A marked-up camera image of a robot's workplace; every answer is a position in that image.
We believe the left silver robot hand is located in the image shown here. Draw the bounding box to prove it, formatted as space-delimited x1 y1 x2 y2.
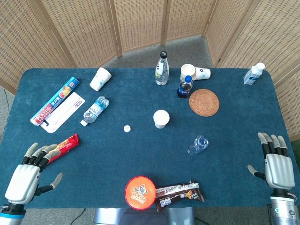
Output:
4 142 63 206

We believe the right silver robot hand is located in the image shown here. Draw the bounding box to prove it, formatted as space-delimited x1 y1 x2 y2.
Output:
247 132 296 198

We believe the clear plastic bottle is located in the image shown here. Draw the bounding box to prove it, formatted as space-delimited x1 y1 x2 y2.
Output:
187 135 210 156

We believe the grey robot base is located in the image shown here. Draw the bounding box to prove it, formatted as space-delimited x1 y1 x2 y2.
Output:
93 207 195 225

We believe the small bottle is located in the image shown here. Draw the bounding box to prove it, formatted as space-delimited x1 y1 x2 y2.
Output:
243 62 265 85

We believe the blue label bottle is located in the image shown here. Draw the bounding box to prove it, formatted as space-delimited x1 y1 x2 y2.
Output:
80 95 110 127

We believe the blue-cap cola bottle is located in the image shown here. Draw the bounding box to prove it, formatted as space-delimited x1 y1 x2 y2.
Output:
177 75 194 99

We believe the green label glass bottle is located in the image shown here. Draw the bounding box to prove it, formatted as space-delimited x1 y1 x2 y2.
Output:
155 51 170 86

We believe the red biscuit pack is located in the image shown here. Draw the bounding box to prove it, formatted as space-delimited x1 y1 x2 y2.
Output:
45 133 80 165

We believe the white toothbrush package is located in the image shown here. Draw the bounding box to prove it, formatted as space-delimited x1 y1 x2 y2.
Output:
40 91 86 134

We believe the plastic wrap box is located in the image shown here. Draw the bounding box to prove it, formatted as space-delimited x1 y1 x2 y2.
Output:
30 76 80 127

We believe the blue tablecloth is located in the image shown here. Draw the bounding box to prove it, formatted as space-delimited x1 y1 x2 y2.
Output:
0 67 300 209

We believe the woven rattan coaster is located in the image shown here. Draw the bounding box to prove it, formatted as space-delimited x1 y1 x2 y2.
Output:
188 89 220 117

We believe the brown snack wrapper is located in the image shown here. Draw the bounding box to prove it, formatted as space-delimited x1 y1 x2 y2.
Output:
155 180 205 213

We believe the orange round lid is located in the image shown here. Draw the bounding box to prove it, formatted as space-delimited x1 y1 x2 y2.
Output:
124 176 157 210

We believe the blue-flower paper cup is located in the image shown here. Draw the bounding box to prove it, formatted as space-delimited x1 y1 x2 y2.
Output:
89 67 112 91
194 67 211 81

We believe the upright white paper cup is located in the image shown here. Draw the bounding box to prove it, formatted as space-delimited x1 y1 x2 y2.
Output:
153 109 170 129

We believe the plain white paper cup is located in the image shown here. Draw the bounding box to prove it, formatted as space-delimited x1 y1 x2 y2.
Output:
180 63 196 82

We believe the bamboo folding screen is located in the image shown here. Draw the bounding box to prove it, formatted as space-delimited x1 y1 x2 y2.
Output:
0 0 300 141

